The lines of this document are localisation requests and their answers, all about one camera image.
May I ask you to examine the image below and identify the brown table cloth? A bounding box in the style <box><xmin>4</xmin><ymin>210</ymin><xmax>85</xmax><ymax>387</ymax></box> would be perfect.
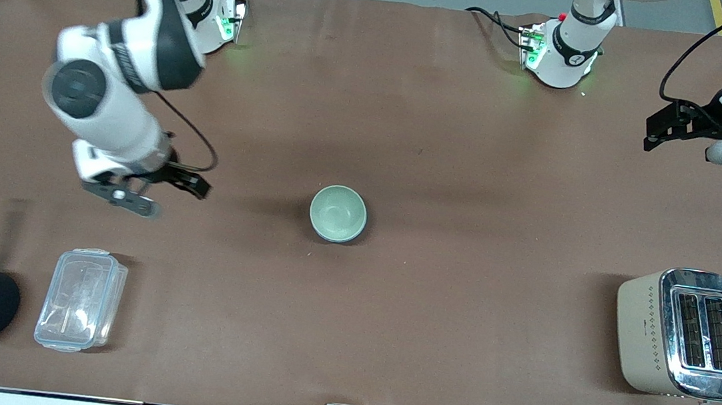
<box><xmin>0</xmin><ymin>0</ymin><xmax>722</xmax><ymax>405</ymax></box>

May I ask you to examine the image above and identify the green ceramic bowl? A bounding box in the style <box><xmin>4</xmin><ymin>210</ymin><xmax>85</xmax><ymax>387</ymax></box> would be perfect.
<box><xmin>306</xmin><ymin>183</ymin><xmax>370</xmax><ymax>244</ymax></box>

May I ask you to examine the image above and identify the clear plastic lidded container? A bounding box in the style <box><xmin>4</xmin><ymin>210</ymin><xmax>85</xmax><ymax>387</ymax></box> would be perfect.
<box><xmin>32</xmin><ymin>243</ymin><xmax>131</xmax><ymax>359</ymax></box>

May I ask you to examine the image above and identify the beige chrome two-slot toaster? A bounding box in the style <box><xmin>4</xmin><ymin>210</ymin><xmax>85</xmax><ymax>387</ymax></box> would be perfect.
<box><xmin>605</xmin><ymin>261</ymin><xmax>722</xmax><ymax>405</ymax></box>

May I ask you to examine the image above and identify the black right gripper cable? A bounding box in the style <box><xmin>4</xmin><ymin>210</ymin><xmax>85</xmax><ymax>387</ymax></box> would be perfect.
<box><xmin>147</xmin><ymin>92</ymin><xmax>225</xmax><ymax>176</ymax></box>

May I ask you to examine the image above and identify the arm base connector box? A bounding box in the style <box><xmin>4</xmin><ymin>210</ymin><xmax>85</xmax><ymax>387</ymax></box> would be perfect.
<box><xmin>214</xmin><ymin>0</ymin><xmax>250</xmax><ymax>45</ymax></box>
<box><xmin>514</xmin><ymin>22</ymin><xmax>549</xmax><ymax>73</ymax></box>

